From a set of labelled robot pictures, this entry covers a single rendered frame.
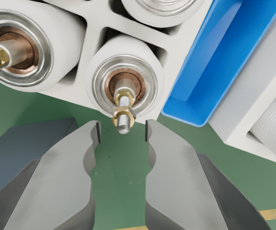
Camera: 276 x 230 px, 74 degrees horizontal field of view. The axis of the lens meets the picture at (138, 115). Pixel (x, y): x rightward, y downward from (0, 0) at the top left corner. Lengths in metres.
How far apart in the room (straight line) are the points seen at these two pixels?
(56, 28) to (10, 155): 0.32
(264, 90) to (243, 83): 0.05
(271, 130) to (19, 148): 0.49
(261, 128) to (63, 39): 0.34
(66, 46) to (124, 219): 0.72
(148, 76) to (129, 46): 0.04
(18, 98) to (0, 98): 0.05
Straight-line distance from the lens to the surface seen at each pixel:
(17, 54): 0.22
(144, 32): 0.28
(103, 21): 0.28
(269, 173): 0.82
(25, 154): 0.45
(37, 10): 0.23
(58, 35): 0.22
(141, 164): 0.62
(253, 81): 0.39
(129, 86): 0.19
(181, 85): 0.49
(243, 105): 0.39
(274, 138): 0.37
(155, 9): 0.20
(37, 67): 0.23
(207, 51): 0.49
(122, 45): 0.21
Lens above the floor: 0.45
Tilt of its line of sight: 62 degrees down
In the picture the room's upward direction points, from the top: 174 degrees clockwise
